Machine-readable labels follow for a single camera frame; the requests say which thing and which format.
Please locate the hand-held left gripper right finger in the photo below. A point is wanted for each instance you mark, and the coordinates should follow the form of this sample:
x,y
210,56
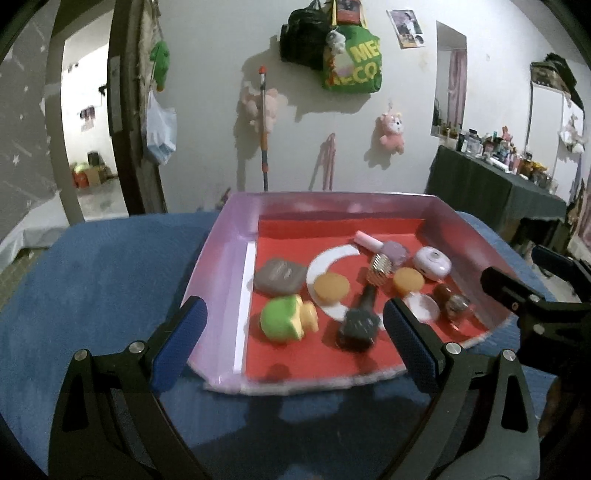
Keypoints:
x,y
408,346

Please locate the grey-brown rounded case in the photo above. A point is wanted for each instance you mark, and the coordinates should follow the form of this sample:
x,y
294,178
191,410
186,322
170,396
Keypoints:
x,y
279,276

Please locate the person's right forearm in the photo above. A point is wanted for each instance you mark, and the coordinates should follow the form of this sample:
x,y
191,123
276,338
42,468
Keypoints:
x,y
563,406

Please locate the black bag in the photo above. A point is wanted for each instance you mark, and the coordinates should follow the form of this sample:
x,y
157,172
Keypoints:
x,y
304,37

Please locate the purple nail polish pink cap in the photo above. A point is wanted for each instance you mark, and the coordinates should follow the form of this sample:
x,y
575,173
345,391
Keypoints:
x,y
392,251

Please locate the table with dark cloth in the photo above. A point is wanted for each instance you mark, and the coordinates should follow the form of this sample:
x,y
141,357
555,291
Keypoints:
x,y
485,194

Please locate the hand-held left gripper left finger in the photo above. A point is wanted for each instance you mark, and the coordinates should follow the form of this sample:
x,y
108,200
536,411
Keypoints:
x,y
182,341

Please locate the photo wall poster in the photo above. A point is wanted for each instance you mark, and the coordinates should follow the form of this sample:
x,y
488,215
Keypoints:
x,y
406,27

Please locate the clear round plastic lid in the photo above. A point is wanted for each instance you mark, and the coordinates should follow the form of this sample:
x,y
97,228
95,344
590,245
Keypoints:
x,y
422,307

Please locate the brown glitter jar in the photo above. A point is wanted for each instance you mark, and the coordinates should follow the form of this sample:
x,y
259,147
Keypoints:
x,y
455,304

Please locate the lilac round device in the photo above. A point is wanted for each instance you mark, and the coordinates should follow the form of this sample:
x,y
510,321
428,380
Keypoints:
x,y
431,264

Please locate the pink cardboard box red inside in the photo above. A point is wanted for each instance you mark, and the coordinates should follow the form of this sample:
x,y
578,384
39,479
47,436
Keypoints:
x,y
221,277

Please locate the dark patterned storage bag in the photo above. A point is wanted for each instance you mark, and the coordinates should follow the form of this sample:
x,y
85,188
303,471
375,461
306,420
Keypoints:
x,y
549,76

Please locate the row of cosmetic bottles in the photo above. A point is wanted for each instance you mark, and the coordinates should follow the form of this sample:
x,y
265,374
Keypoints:
x,y
498,147

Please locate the green plush toy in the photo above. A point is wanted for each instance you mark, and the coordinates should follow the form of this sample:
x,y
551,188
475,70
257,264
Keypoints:
x,y
160,62

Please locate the wall mirror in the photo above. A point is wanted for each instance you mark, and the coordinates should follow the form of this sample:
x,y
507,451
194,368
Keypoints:
x,y
450,69

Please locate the pale pink plush toy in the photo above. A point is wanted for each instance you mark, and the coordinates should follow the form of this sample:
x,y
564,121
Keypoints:
x,y
272,108

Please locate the small cardboard box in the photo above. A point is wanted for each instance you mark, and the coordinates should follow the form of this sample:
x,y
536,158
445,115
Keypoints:
x,y
96,175

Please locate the red yellow bag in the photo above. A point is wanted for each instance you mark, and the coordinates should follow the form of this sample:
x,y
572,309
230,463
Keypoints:
x,y
347,11

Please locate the green tote bag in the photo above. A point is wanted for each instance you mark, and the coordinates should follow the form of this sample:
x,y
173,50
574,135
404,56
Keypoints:
x,y
360,74

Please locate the blue fluffy blanket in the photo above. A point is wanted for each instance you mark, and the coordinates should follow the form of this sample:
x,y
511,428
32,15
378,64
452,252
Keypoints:
x,y
115,277

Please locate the pink plush bear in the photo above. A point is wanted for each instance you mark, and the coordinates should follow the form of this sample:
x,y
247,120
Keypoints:
x,y
391,131

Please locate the white hanging plush toy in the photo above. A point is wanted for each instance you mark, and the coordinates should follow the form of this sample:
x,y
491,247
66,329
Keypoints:
x,y
572,136

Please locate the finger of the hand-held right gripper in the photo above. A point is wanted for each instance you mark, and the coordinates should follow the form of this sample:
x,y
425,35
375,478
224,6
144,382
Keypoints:
x,y
561,267
505,288

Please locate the translucent plastic bag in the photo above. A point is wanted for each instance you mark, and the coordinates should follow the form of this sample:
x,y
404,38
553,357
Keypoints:
x,y
161,134

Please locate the dark wooden door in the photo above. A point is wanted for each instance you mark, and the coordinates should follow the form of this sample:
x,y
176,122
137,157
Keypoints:
x,y
134,161

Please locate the white cabinet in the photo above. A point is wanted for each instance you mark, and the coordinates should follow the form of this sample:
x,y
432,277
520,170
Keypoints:
x,y
545,129

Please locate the gold studded small case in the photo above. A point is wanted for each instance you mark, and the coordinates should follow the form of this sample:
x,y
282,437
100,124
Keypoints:
x,y
379,270

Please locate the black nail polish bottle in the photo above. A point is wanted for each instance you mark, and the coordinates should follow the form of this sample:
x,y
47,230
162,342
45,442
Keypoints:
x,y
358,325

